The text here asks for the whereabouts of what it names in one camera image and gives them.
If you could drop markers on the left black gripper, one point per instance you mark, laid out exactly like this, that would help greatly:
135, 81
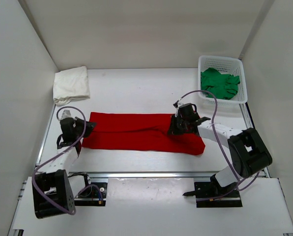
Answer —
89, 126

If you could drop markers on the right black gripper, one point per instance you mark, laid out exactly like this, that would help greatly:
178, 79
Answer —
173, 130

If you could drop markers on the red t shirt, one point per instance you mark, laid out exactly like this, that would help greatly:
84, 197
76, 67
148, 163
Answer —
141, 132

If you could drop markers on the white t shirt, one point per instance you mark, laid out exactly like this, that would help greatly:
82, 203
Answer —
71, 85

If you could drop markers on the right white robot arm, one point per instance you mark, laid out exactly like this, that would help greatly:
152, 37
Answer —
248, 153

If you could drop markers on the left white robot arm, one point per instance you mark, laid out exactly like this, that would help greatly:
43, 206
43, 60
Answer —
55, 188

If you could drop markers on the green t shirt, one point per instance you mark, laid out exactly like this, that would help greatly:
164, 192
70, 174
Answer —
222, 86

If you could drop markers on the white plastic basket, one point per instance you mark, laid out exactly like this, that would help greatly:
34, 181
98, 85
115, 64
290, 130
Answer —
225, 65

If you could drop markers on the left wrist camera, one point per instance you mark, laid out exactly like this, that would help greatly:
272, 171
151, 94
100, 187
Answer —
65, 114

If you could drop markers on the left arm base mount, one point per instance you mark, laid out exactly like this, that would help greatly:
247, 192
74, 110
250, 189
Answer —
93, 196

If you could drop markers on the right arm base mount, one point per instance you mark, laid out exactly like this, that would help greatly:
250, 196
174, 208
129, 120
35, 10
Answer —
209, 194

